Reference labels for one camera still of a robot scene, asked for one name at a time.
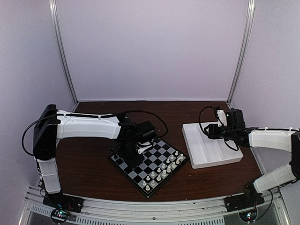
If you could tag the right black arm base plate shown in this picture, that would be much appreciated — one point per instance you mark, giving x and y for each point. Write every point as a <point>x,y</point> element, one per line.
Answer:
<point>250,198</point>

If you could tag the aluminium frame post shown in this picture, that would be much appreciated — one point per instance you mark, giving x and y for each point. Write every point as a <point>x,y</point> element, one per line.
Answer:
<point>243,49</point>
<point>62,54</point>

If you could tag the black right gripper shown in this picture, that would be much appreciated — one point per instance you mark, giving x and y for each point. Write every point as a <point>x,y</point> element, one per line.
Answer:
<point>213,133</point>

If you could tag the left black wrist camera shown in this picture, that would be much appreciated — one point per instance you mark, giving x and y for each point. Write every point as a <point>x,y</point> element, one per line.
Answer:
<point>145,132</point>

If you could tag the front aluminium rail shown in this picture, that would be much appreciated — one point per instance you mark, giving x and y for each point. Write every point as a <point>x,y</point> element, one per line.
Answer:
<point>210,211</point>

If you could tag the left aluminium frame post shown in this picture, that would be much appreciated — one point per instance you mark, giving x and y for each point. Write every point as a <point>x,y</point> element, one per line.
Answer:
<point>62,54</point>

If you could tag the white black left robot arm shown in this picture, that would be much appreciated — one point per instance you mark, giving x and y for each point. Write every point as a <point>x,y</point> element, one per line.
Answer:
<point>41,137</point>

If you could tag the right aluminium frame post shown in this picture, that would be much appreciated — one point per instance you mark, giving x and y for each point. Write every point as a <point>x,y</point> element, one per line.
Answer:
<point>243,49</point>

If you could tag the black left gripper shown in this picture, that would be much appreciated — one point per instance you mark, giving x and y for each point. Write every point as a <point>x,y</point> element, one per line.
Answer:
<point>131,163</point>

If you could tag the white plastic divided tray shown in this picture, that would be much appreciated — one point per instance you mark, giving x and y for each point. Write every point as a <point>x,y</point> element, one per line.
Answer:
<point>204,152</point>

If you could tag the white chess piece row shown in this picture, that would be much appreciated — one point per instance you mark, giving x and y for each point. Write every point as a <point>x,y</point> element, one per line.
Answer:
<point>159,170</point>

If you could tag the black white chessboard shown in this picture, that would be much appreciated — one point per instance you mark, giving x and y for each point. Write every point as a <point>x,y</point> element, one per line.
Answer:
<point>160,147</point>

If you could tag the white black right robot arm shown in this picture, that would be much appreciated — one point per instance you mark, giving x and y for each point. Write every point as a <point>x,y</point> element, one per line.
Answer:
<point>283,141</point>

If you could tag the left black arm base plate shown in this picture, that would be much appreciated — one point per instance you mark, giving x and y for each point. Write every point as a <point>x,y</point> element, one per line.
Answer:
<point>60,201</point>

